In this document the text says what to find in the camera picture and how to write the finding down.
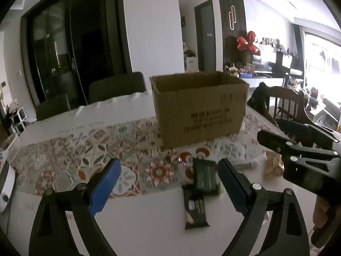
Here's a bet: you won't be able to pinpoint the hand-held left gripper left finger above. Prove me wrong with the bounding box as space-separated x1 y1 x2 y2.
29 158 121 256

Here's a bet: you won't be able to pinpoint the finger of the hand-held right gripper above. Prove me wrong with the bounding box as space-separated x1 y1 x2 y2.
256 130 341 164
277 119 341 150

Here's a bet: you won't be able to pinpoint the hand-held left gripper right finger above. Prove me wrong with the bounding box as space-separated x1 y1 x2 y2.
217 158 311 256

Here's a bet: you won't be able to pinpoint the gold biscuit packet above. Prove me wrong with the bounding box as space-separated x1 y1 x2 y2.
264 151 285 180

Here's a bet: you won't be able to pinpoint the brown cardboard box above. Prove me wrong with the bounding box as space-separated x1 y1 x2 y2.
150 71 249 149

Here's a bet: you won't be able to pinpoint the person's right forearm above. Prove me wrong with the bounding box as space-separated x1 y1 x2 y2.
310 192 338 250

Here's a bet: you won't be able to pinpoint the silver snack stick packet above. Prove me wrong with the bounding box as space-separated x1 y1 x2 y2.
234 160 259 170

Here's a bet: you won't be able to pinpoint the brown wooden chair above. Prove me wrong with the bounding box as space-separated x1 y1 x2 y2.
262 85 316 139

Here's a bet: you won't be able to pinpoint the green snack packet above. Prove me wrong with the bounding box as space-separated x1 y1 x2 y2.
192 158 221 196

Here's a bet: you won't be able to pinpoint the black snack bar packet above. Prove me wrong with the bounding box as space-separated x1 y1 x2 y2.
182 185 210 230

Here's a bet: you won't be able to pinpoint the floral patterned table mat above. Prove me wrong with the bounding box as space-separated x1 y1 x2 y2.
11 107 283 196

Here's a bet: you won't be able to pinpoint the dark cloth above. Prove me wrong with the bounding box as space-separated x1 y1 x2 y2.
247 82 279 124

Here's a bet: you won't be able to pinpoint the white low cabinet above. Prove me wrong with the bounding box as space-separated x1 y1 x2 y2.
240 77 283 87

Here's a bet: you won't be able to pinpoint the bright window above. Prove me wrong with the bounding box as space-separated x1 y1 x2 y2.
304 32 341 107

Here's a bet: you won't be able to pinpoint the dark dining chair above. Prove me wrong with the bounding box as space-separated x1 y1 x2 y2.
35 95 71 121
88 72 147 104

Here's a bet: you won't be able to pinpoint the red balloons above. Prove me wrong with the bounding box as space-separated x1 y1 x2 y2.
237 31 262 54

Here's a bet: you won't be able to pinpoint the white appliance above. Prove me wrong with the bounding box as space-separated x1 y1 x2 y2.
0 160 16 214

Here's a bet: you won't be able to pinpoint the white small shelf unit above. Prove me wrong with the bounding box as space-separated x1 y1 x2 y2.
11 107 28 131

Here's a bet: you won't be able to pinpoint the white box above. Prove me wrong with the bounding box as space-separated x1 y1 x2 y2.
186 56 198 72

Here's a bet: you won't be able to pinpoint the grey door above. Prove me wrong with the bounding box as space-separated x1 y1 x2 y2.
194 0 217 71

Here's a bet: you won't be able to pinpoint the dark glass sliding doors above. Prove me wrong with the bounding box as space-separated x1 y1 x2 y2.
21 0 127 107

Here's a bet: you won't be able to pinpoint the pale loop wall ornament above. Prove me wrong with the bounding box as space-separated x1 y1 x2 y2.
228 5 236 31

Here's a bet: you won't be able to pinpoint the dark slatted wall panel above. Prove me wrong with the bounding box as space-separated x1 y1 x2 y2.
217 0 248 70

